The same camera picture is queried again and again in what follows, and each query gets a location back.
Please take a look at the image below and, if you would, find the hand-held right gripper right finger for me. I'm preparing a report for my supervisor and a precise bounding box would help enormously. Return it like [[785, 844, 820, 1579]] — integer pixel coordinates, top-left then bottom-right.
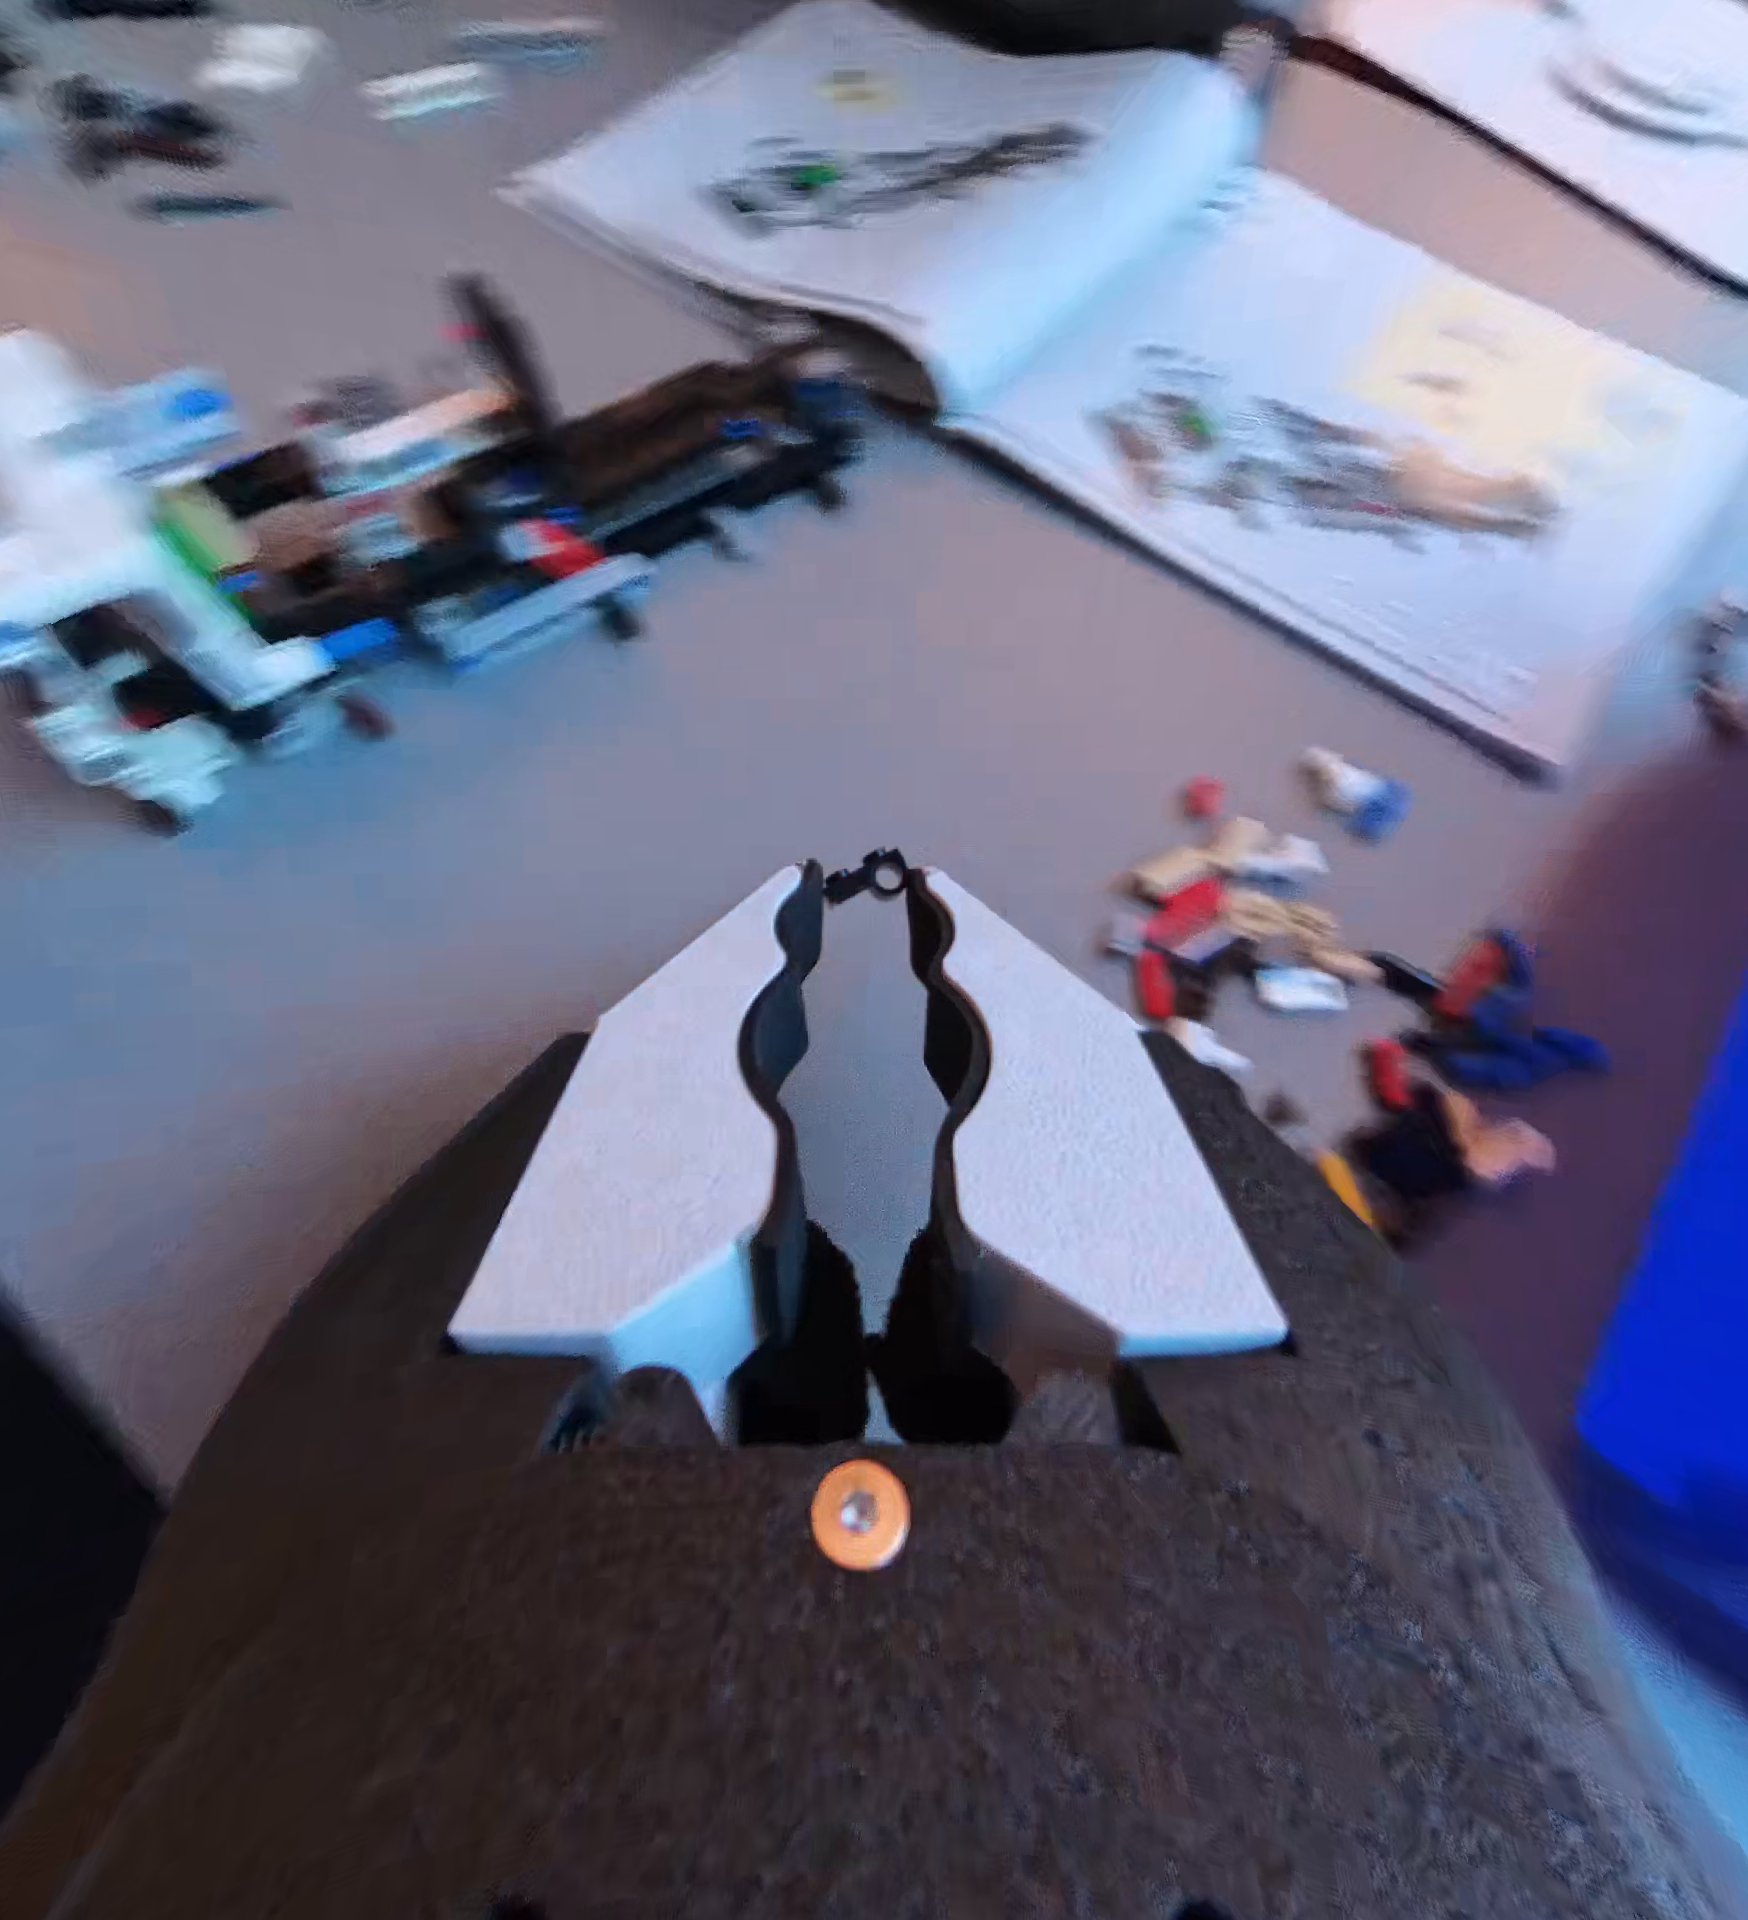
[[908, 865, 1291, 1417]]

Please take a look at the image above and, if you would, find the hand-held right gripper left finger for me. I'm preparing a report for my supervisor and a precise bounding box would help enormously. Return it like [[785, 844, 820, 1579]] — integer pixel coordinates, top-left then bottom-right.
[[446, 858, 830, 1445]]

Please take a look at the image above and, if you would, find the partly built lego truck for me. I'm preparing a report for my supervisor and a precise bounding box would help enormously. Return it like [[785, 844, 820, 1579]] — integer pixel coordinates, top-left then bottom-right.
[[0, 276, 871, 836]]

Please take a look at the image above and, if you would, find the pile of coloured lego parts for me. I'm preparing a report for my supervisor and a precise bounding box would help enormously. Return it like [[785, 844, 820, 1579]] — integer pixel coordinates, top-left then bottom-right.
[[1105, 745, 1615, 1250]]

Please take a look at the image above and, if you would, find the small dark lego pin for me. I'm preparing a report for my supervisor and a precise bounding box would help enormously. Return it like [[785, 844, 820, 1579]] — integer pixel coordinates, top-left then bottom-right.
[[1687, 599, 1748, 741]]

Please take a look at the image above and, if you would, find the white lego beam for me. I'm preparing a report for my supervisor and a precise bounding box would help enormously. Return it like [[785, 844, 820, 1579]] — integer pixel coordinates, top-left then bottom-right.
[[359, 59, 505, 121]]

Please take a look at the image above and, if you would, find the grey lego beam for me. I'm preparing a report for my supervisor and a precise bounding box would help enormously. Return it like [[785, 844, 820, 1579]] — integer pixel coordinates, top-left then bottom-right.
[[450, 12, 610, 64]]

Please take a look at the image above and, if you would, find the pile of small dark lego parts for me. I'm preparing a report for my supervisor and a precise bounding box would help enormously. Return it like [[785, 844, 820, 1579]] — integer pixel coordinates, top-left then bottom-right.
[[0, 0, 284, 227]]

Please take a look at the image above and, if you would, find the blue plastic bin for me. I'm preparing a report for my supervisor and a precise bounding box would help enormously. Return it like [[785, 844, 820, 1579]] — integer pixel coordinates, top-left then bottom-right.
[[1568, 749, 1748, 1728]]

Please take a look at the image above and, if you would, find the open instruction booklet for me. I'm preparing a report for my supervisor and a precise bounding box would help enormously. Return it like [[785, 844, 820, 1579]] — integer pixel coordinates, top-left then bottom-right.
[[495, 0, 1748, 786]]

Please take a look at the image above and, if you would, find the white stand with wooden board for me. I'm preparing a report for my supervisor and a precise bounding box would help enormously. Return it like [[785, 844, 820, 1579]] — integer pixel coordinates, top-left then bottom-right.
[[1324, 0, 1748, 310]]

